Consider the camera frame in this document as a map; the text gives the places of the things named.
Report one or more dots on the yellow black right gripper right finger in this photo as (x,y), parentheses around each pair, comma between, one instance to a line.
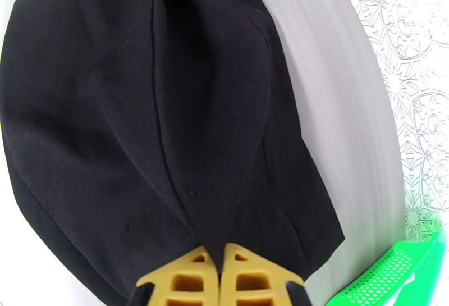
(252,280)

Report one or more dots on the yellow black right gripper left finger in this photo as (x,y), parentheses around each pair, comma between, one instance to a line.
(182,280)

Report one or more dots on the black garment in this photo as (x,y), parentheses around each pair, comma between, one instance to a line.
(140,122)

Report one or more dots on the green plastic basket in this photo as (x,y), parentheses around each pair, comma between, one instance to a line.
(393,277)

